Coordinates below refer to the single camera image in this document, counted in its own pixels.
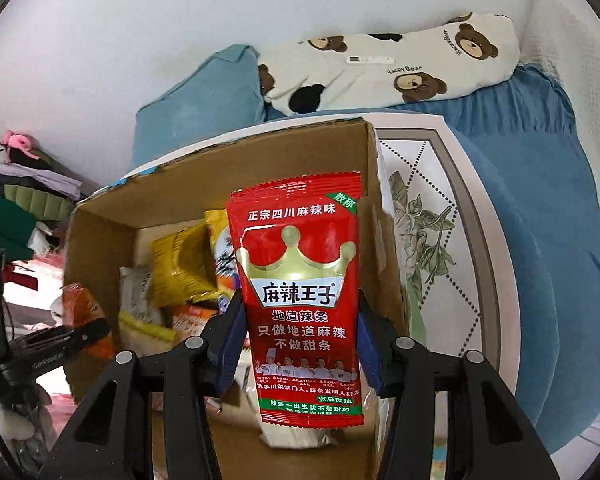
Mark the pink plush toy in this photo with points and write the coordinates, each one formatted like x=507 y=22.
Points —
x=17 y=141

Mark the white textured blanket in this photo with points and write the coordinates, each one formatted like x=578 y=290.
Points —
x=580 y=60

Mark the orange snack packet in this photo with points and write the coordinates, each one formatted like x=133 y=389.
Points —
x=82 y=310

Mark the cardboard box with blue print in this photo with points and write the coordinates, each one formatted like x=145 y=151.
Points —
x=180 y=195

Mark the blue pillow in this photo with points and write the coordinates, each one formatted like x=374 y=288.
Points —
x=195 y=105

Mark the clear snack packet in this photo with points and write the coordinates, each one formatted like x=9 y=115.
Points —
x=145 y=332

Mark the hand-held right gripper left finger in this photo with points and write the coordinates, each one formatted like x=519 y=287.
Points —
x=230 y=355

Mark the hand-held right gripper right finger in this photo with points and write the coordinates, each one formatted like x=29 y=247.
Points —
x=370 y=355

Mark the red crown print snack packet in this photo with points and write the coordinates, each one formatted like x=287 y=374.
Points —
x=295 y=320

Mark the yellow snack packet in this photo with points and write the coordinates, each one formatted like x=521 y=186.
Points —
x=180 y=265

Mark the panda print snack packet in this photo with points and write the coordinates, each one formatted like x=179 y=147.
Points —
x=192 y=322

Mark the bear print pillow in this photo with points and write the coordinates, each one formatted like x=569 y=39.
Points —
x=380 y=85

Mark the blue bed sheet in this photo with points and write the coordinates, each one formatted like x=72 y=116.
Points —
x=555 y=260

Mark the white remote control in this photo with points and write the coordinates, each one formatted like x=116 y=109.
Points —
x=370 y=59

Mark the instant noodle packet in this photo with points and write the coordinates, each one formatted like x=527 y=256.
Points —
x=220 y=255

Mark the dark green jacket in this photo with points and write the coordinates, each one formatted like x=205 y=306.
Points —
x=5 y=225

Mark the olive padded vest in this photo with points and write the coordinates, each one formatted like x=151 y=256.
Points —
x=35 y=202

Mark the silver snack packet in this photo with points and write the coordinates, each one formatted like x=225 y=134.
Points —
x=135 y=290

